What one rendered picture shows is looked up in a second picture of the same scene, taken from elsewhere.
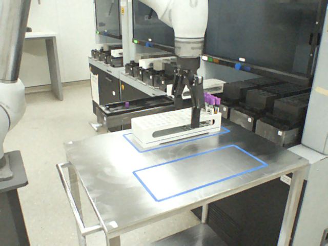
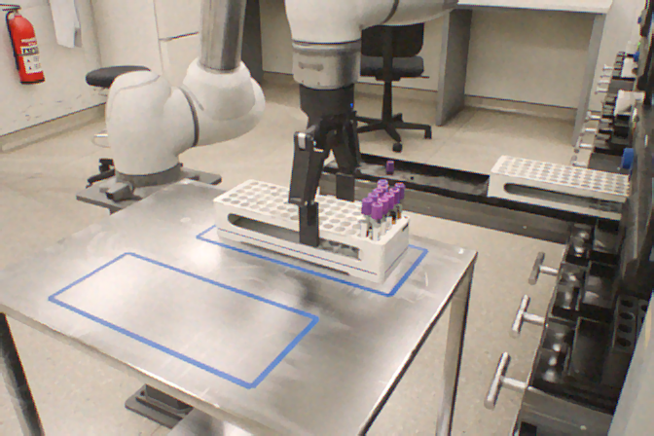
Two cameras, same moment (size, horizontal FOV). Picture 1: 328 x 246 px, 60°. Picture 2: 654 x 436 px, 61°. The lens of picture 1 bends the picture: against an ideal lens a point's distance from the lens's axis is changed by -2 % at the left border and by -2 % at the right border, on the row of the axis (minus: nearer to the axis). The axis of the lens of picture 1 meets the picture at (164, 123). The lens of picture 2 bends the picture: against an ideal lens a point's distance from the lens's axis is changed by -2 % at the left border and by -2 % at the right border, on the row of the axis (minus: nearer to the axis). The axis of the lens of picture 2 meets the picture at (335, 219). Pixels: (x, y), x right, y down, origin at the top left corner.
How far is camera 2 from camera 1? 0.89 m
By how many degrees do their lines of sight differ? 52
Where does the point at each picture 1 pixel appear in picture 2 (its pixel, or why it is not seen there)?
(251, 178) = (173, 376)
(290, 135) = (555, 413)
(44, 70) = (578, 79)
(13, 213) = not seen: hidden behind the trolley
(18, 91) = (221, 88)
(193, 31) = (297, 25)
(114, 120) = (331, 184)
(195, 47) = (305, 65)
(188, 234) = not seen: outside the picture
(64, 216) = not seen: hidden behind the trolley
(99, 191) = (59, 248)
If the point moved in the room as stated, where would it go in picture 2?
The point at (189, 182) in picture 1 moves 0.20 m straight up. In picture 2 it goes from (120, 308) to (90, 166)
